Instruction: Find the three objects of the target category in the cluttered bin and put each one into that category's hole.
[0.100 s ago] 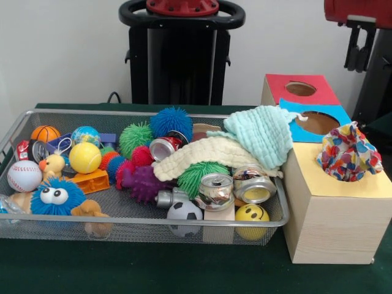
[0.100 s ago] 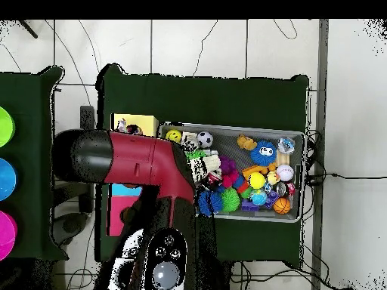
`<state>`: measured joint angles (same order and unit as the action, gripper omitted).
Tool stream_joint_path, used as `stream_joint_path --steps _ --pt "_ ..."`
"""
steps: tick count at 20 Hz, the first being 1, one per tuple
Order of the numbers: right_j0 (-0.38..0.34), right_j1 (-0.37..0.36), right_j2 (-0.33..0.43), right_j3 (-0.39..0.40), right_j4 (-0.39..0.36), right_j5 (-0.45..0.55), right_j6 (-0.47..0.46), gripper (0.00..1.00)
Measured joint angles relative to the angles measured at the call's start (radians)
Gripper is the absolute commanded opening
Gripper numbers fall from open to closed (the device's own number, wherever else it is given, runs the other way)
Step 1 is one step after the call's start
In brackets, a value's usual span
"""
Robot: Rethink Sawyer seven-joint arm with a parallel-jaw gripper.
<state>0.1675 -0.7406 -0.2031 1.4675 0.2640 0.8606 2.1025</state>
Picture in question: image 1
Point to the mint green waffle cloth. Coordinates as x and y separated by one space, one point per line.
260 134

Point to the blue spiky puffer ball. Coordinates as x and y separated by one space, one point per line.
171 121
58 205

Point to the cream waffle cloth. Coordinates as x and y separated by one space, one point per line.
208 156

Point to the wooden box with three holes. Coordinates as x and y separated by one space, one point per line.
337 226

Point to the small soccer ball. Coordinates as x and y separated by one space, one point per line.
183 214

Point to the confetti print cloth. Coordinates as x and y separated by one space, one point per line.
349 156

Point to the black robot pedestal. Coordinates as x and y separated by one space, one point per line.
177 67

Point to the shallow mesh bin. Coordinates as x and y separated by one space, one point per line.
153 229

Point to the yellow smiley ball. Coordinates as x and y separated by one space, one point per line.
252 214

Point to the white baseball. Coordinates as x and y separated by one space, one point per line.
24 176

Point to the dark green table cloth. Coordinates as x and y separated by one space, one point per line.
153 269

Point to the yellow tennis ball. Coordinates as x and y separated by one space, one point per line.
85 157

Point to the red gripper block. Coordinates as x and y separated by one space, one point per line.
358 7

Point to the silver crushed can pull tab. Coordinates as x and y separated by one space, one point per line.
214 193

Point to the crushed can yellow base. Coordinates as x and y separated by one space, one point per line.
254 186

